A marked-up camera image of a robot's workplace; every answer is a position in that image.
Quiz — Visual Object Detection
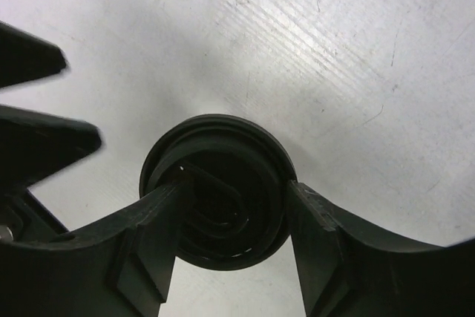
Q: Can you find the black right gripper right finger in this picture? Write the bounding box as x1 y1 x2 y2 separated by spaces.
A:
287 181 445 316

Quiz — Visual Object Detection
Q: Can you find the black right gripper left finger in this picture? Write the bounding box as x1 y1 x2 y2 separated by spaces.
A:
47 181 186 304

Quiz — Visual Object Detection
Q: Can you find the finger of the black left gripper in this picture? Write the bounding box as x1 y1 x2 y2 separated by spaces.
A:
1 22 68 88
1 105 102 198

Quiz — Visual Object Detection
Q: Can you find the black plastic cup lid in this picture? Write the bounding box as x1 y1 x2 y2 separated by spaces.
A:
139 114 297 271

